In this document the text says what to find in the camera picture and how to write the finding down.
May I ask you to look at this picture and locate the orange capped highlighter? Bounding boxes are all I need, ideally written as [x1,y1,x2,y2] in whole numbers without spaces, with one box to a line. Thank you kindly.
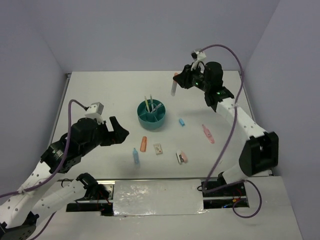
[171,80,178,97]

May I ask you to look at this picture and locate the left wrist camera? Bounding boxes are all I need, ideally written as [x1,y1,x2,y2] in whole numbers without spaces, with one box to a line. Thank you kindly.
[85,102,104,125]

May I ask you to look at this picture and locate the yellow pen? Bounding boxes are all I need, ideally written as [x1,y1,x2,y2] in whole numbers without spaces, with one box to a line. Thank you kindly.
[144,96,150,113]

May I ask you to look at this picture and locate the foil covered base plate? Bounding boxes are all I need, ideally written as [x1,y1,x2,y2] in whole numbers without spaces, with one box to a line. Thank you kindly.
[113,179,205,217]

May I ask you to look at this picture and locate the blue cap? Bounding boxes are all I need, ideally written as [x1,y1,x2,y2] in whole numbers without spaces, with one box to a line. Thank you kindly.
[178,118,185,127]

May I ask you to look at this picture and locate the blue highlighter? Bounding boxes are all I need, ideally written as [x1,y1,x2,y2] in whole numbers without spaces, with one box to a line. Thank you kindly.
[132,148,141,169]

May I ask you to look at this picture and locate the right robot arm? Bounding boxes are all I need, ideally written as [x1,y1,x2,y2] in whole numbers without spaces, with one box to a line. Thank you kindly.
[173,61,279,196]

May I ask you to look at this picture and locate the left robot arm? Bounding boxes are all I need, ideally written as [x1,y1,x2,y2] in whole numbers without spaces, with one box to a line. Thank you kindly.
[0,116,129,240]

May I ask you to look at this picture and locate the pink highlighter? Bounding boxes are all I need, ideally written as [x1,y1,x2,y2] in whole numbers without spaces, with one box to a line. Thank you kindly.
[202,124,215,144]

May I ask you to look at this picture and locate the purple pen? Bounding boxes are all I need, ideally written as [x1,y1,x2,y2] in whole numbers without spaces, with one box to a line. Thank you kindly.
[151,103,162,113]

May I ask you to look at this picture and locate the pink white stapler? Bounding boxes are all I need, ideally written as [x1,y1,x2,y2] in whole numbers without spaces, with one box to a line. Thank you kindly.
[176,150,188,165]

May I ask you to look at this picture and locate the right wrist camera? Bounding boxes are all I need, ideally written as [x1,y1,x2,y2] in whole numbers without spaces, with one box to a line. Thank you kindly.
[191,49,207,71]

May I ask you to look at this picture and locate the orange transparent cap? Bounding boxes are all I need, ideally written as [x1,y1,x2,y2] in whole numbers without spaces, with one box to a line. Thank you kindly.
[140,136,148,153]

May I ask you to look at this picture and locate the teal round organizer container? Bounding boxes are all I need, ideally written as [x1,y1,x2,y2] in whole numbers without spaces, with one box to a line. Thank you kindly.
[137,99,166,131]

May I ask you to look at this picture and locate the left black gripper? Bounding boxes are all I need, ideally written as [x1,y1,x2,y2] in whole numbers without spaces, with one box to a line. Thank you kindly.
[81,116,130,156]

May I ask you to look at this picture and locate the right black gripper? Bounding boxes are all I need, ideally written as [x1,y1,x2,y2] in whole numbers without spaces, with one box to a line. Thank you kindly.
[173,62,210,92]

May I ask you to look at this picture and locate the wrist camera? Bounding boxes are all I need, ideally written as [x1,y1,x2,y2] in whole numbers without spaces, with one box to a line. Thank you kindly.
[191,49,207,71]
[85,102,104,125]

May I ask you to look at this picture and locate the green white pen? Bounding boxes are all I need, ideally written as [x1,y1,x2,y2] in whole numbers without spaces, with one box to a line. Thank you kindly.
[150,94,154,113]

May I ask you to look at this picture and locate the white staples box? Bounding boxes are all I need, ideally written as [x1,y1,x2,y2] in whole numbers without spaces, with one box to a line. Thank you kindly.
[153,143,163,155]

